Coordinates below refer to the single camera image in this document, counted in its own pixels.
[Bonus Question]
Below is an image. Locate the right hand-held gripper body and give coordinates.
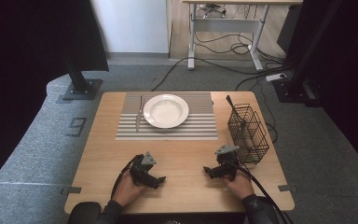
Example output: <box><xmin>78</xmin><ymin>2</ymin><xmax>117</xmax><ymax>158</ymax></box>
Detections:
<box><xmin>213</xmin><ymin>144</ymin><xmax>241</xmax><ymax>181</ymax></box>

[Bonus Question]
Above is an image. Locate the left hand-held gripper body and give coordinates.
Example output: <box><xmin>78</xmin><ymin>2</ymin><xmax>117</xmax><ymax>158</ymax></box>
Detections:
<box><xmin>129</xmin><ymin>151</ymin><xmax>158</xmax><ymax>188</ymax></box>

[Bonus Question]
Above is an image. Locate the person's left hand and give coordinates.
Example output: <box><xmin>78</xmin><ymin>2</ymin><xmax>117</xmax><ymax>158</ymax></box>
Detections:
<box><xmin>113</xmin><ymin>169</ymin><xmax>147</xmax><ymax>208</ymax></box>

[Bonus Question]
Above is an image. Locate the person's right hand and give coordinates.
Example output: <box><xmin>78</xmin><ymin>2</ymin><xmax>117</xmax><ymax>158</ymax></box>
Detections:
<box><xmin>223</xmin><ymin>169</ymin><xmax>256</xmax><ymax>202</ymax></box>

